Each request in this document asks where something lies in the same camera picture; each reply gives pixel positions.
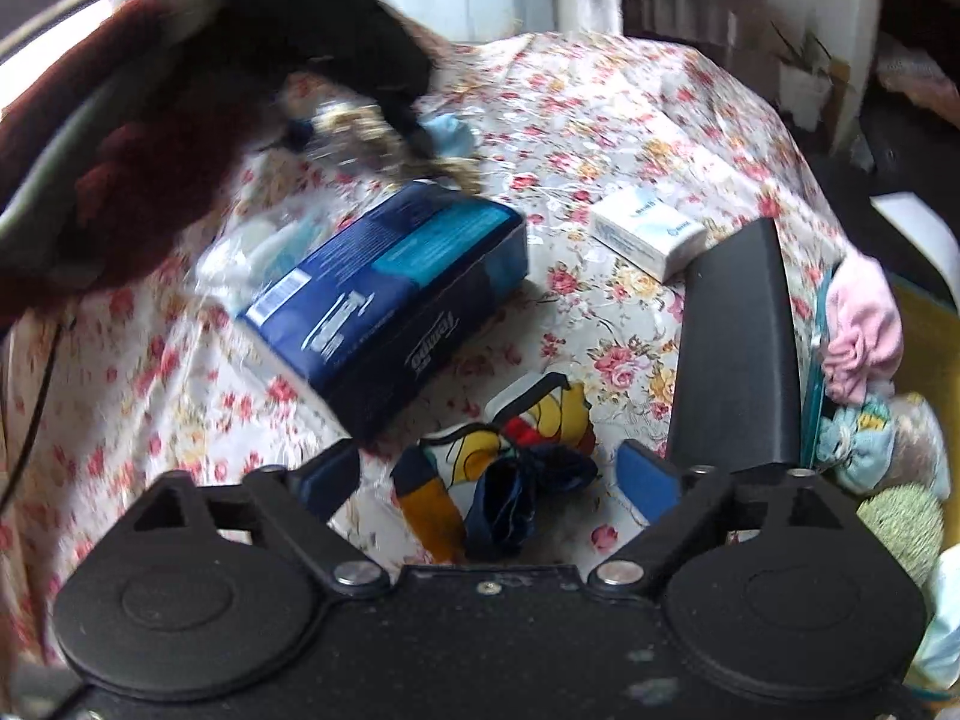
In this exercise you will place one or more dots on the pink pouch with silver bow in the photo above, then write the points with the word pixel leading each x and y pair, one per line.
pixel 862 330

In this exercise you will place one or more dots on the white paper sheet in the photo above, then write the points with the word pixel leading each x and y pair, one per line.
pixel 922 232

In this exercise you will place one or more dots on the blue tissue package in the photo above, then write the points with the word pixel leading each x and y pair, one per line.
pixel 390 292

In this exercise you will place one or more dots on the floral tablecloth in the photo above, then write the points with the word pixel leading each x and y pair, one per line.
pixel 600 127

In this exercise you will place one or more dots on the white tissue pack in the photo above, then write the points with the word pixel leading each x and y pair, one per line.
pixel 645 232

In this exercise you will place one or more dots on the blue cartoon towel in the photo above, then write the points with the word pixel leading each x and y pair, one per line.
pixel 855 450

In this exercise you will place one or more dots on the green scrubber ball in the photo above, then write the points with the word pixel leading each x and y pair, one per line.
pixel 900 532

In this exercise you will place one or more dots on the clear plastic bag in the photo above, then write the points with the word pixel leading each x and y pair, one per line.
pixel 262 247

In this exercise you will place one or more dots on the blue face mask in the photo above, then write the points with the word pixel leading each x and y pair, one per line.
pixel 450 136

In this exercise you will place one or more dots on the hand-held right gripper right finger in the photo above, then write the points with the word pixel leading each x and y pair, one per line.
pixel 645 484

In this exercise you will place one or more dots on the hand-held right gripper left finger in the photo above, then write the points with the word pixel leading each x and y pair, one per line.
pixel 330 476

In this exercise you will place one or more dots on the beige net pouch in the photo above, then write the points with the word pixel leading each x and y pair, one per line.
pixel 360 124

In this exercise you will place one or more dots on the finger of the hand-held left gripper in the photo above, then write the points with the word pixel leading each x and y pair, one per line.
pixel 405 124

